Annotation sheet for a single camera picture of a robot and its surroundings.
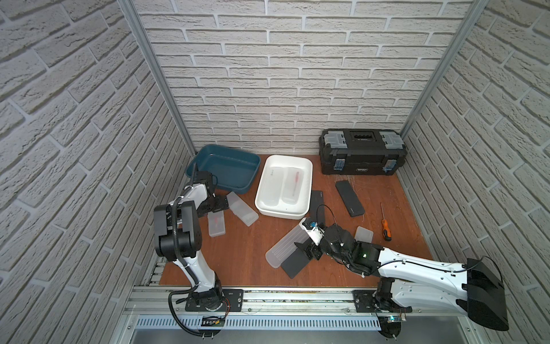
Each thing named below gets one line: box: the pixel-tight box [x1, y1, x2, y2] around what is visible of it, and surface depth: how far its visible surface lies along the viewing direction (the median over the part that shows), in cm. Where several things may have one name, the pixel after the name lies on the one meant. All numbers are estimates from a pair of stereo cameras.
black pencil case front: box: [280, 247, 311, 279], surface depth 83 cm
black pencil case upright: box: [305, 189, 326, 228], surface depth 101 cm
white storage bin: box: [254, 154, 313, 221], surface depth 105 cm
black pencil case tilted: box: [335, 179, 366, 218], surface depth 103 cm
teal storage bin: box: [185, 144, 261, 195], surface depth 117 cm
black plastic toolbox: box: [318, 128, 408, 176], surface depth 103 cm
